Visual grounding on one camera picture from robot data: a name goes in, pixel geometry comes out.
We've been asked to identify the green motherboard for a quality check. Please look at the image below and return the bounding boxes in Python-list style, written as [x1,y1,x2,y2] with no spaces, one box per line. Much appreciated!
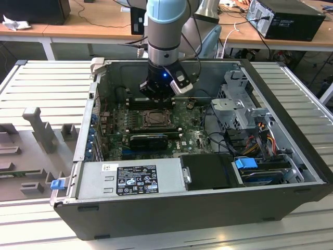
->
[103,100,216,161]

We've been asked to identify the blue case latch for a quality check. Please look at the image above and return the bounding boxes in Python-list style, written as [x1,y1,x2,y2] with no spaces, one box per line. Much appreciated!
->
[51,179,65,191]

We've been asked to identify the black desktop computer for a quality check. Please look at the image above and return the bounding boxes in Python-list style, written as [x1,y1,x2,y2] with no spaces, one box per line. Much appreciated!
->
[246,0,326,42]

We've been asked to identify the silver power supply unit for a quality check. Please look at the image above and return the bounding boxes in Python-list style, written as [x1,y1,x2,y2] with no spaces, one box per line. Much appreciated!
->
[75,158,188,200]

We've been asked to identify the black plastic shroud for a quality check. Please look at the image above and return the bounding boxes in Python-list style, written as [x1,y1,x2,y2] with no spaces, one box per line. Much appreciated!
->
[179,153,245,191]

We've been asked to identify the black graphics card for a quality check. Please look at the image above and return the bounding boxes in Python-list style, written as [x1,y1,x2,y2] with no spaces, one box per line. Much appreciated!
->
[129,134,169,151]

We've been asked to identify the silver metal drive cage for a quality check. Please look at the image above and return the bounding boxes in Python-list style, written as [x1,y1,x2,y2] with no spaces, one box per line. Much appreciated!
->
[210,69,276,131]

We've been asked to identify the grey parts rack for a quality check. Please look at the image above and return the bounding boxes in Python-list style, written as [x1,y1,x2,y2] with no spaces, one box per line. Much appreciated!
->
[0,106,81,203]

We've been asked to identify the black monitor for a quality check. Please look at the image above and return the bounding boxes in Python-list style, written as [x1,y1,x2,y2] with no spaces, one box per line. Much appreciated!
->
[0,0,71,26]

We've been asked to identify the green RAM stick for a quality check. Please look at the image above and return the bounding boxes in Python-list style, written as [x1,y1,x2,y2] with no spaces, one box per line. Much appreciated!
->
[0,170,42,178]

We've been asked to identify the hard disk in blue carrier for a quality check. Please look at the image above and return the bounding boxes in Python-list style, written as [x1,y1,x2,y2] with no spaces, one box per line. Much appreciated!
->
[234,157,287,187]

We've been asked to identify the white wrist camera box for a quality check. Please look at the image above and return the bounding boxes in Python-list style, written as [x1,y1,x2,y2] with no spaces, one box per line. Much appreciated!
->
[170,74,194,96]

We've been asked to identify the black open PC case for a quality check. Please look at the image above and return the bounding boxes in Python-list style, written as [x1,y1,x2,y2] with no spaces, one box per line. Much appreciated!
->
[49,57,333,242]

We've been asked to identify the orange yellow power wires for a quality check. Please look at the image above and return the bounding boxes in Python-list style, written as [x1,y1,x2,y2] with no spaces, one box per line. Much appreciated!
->
[241,129,277,157]

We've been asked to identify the crumpled white paper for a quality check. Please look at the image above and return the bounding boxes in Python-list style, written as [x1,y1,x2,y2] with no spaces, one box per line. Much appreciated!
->
[2,15,32,32]

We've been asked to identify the metal socket cover frame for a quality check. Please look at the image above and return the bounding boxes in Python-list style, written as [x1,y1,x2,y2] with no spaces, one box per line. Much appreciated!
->
[142,110,172,128]

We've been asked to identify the white cable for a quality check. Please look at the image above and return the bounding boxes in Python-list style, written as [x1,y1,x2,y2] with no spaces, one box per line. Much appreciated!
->
[215,22,240,58]

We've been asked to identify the grey case latch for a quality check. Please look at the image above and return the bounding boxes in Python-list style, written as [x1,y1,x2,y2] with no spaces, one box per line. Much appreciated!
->
[89,57,105,77]

